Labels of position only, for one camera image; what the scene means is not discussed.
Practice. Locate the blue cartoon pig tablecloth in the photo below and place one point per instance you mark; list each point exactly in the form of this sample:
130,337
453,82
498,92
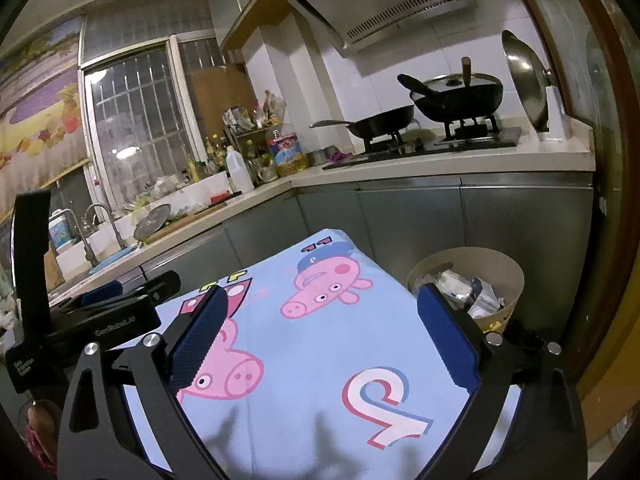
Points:
322,369

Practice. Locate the steel sink faucet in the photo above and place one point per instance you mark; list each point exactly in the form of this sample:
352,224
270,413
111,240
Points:
92,236

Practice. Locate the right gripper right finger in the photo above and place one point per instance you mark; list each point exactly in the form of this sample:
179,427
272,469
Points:
546,438

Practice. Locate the left hand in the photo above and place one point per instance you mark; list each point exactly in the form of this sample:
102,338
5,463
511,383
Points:
42,437

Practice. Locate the white plastic jug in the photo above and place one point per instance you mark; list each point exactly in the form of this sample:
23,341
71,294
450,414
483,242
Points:
238,171

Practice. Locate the fruit wall picture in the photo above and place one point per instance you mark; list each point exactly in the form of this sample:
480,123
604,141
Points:
42,135

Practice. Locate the beige round trash bin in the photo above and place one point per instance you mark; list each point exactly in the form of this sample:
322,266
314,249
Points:
483,283

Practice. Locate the large cooking oil bottle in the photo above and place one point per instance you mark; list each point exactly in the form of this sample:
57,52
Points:
286,151

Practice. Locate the black gas stove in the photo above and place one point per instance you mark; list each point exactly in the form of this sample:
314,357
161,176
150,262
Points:
484,136

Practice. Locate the black wok with lid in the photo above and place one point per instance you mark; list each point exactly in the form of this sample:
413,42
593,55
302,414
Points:
465,95

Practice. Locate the barred kitchen window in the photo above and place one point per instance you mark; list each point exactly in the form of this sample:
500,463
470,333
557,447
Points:
141,113

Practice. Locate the grey kitchen cabinets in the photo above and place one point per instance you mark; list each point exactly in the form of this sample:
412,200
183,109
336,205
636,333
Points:
542,220

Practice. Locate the black frying pan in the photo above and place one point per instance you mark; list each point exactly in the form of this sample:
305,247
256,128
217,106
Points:
383,124

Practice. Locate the wooden cutting board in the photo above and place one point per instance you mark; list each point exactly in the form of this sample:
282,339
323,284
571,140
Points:
176,225

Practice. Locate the steel wok lid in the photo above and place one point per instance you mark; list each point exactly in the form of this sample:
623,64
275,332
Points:
530,79

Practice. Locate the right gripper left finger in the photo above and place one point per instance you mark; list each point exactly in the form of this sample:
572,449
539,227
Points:
98,439

